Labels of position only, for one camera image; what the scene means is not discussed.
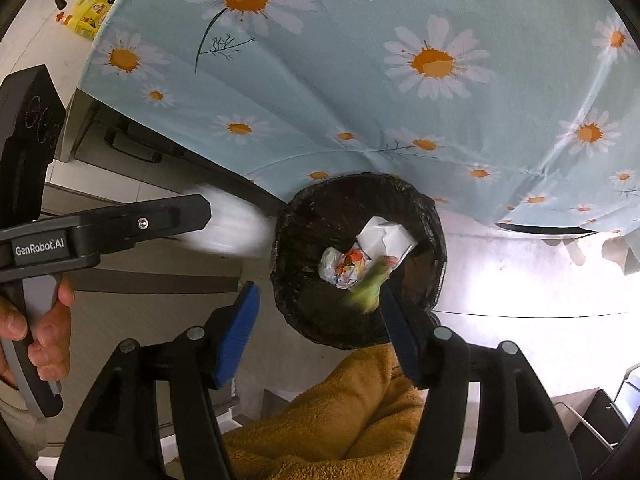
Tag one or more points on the white paper napkin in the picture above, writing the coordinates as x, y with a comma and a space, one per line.
382, 238

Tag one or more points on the person's left hand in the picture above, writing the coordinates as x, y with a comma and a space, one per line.
50, 350

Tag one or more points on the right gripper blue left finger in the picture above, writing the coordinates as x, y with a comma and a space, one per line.
116, 434

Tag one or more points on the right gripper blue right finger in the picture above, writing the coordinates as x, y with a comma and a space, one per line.
518, 433

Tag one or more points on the small green red jar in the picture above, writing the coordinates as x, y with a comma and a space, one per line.
364, 297

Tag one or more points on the black kitchen sink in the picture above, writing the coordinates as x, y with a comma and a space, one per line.
96, 133

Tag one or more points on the yellow dish soap bottle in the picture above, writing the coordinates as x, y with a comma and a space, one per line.
85, 17

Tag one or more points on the black trash bin with bag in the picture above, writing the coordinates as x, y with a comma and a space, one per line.
338, 240

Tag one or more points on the mustard fleece trouser leg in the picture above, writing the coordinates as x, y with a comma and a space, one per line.
359, 423

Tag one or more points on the cream left sleeve forearm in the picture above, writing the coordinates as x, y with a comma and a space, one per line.
29, 431

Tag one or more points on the red silver snack wrapper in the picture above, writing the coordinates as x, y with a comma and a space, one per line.
343, 269

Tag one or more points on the daisy print blue tablecloth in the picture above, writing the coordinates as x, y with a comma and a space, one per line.
521, 112

